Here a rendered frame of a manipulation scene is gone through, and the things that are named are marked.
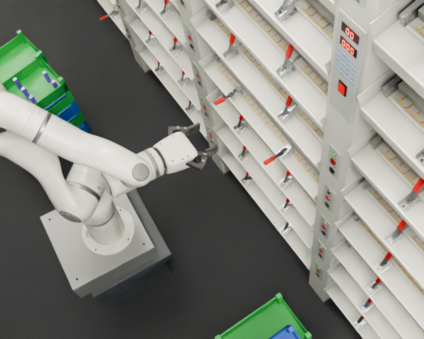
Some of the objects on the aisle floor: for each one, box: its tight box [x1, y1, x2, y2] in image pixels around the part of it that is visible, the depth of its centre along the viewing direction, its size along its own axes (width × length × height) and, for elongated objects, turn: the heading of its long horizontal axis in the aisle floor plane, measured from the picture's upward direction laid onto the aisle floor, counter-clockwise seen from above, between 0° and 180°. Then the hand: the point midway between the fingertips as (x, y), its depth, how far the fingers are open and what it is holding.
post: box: [309, 0, 398, 303], centre depth 161 cm, size 20×9×182 cm, turn 126°
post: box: [177, 0, 230, 174], centre depth 193 cm, size 20×9×182 cm, turn 126°
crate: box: [215, 293, 312, 339], centre depth 229 cm, size 30×20×8 cm
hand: (205, 138), depth 175 cm, fingers open, 8 cm apart
